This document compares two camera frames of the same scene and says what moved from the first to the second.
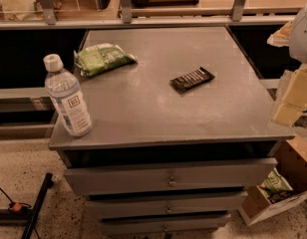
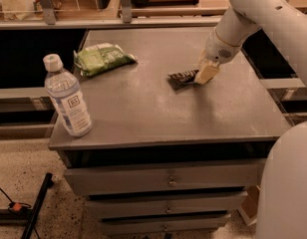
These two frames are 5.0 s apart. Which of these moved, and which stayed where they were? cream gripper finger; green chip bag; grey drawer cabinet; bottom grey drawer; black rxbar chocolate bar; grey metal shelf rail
Moved: cream gripper finger; black rxbar chocolate bar
Stayed: bottom grey drawer; green chip bag; grey drawer cabinet; grey metal shelf rail
